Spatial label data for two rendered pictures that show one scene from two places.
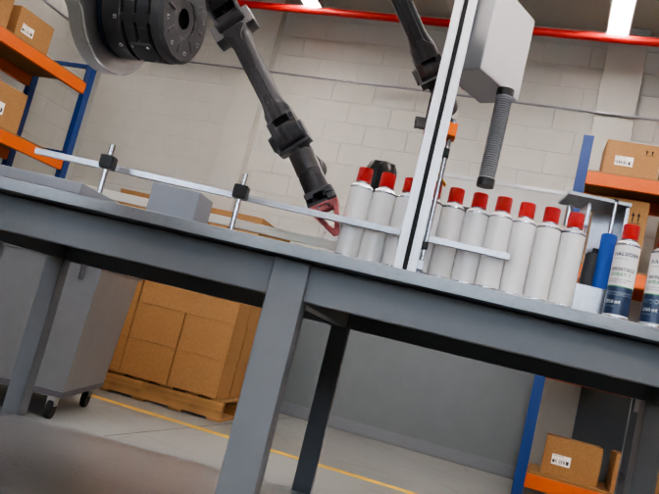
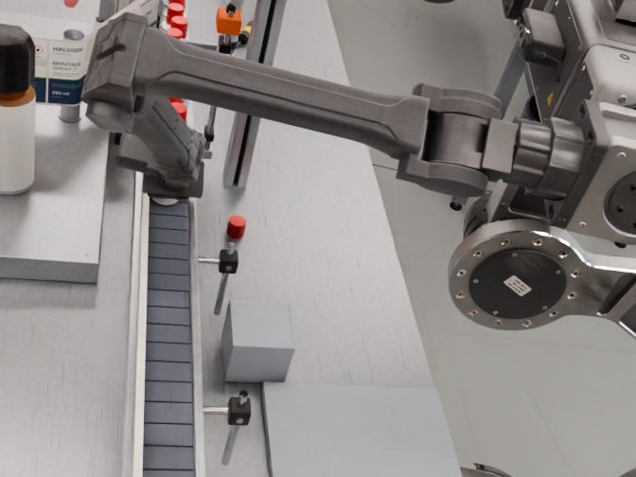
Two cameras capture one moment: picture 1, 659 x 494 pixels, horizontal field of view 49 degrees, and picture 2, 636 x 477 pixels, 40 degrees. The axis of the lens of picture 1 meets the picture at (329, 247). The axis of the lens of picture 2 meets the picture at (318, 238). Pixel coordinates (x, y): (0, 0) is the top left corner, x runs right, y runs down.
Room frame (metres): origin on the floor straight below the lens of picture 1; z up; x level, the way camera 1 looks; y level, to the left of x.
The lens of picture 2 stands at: (1.83, 1.21, 1.93)
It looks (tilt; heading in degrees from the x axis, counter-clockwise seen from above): 40 degrees down; 245
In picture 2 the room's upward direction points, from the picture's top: 17 degrees clockwise
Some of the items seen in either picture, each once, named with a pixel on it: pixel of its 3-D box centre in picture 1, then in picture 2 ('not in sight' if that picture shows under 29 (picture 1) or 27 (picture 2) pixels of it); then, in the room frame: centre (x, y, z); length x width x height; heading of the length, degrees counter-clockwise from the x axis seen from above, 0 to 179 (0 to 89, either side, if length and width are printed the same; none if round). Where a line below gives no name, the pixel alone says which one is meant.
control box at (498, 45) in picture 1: (487, 45); not in sight; (1.46, -0.22, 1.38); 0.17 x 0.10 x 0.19; 138
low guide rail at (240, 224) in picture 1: (263, 229); (144, 261); (1.63, 0.16, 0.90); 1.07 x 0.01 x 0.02; 83
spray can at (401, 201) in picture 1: (402, 223); not in sight; (1.56, -0.14, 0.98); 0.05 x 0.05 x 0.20
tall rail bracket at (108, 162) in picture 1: (106, 183); (219, 429); (1.56, 0.50, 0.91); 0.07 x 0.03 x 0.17; 173
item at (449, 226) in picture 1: (447, 233); not in sight; (1.55, -0.24, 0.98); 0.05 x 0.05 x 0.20
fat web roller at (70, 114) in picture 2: not in sight; (71, 77); (1.73, -0.29, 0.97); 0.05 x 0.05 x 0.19
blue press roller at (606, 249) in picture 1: (602, 271); not in sight; (1.55, -0.59, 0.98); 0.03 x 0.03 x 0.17
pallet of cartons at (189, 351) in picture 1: (185, 305); not in sight; (5.42, 0.93, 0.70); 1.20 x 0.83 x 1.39; 77
